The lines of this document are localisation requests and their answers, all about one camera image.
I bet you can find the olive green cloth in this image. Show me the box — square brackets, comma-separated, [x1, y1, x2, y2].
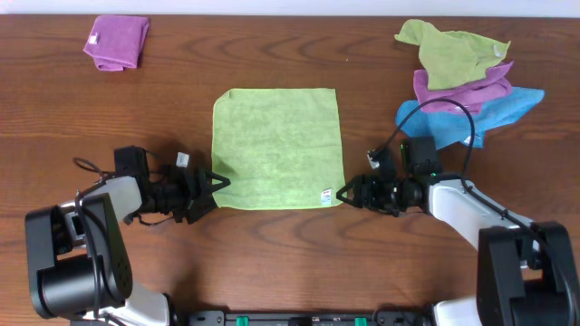
[394, 19, 511, 91]

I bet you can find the blue cloth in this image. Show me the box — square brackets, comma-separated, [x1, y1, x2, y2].
[402, 87, 545, 149]

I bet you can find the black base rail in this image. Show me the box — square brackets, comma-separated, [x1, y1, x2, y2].
[184, 310, 435, 326]

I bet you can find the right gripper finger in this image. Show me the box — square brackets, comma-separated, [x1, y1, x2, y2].
[336, 175, 364, 197]
[336, 190, 363, 208]

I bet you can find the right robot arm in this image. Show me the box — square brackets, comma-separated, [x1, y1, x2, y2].
[336, 137, 579, 325]

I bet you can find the folded purple cloth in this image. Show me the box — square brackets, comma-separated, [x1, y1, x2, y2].
[83, 14, 150, 72]

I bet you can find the light green cloth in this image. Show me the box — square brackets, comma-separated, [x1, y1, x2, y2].
[211, 88, 345, 210]

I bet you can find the crumpled purple cloth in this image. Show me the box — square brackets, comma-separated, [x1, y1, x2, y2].
[413, 62, 514, 114]

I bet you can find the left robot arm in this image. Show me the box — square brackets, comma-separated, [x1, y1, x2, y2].
[24, 146, 230, 325]

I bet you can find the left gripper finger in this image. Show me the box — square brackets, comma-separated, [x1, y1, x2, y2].
[196, 168, 231, 193]
[186, 195, 218, 225]

